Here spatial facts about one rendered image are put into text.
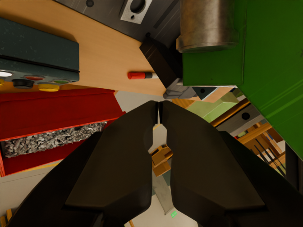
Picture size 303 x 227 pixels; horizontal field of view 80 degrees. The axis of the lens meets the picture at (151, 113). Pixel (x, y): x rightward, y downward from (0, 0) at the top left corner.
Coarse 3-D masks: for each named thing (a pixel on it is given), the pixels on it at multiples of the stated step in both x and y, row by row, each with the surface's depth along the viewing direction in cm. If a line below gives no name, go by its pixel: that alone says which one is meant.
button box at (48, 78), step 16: (0, 32) 20; (16, 32) 21; (32, 32) 23; (0, 48) 20; (16, 48) 21; (32, 48) 23; (48, 48) 24; (64, 48) 26; (0, 64) 20; (16, 64) 21; (32, 64) 23; (48, 64) 24; (64, 64) 26; (16, 80) 25; (32, 80) 26; (48, 80) 26; (64, 80) 26
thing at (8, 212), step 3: (6, 210) 384; (9, 210) 385; (6, 213) 384; (9, 213) 382; (3, 216) 405; (9, 216) 380; (0, 219) 401; (3, 219) 402; (0, 222) 400; (3, 222) 399; (129, 222) 571; (132, 222) 571; (3, 225) 397; (132, 225) 566
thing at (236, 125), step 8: (240, 104) 25; (248, 104) 24; (232, 112) 25; (240, 112) 25; (248, 112) 24; (256, 112) 24; (216, 120) 27; (224, 120) 26; (232, 120) 25; (240, 120) 25; (248, 120) 24; (256, 120) 29; (216, 128) 27; (224, 128) 26; (232, 128) 25; (240, 128) 26; (168, 152) 32; (168, 160) 32
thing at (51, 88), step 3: (39, 84) 28; (42, 84) 28; (45, 84) 28; (48, 84) 28; (51, 84) 28; (39, 87) 28; (42, 87) 28; (45, 87) 28; (48, 87) 28; (51, 87) 28; (54, 87) 28; (57, 87) 29; (42, 90) 28; (45, 90) 28; (48, 90) 28; (51, 90) 29; (54, 90) 29; (57, 90) 29
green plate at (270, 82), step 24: (264, 0) 11; (288, 0) 11; (264, 24) 12; (288, 24) 11; (264, 48) 12; (288, 48) 11; (264, 72) 12; (288, 72) 12; (264, 96) 13; (288, 96) 12; (288, 120) 12; (288, 144) 13
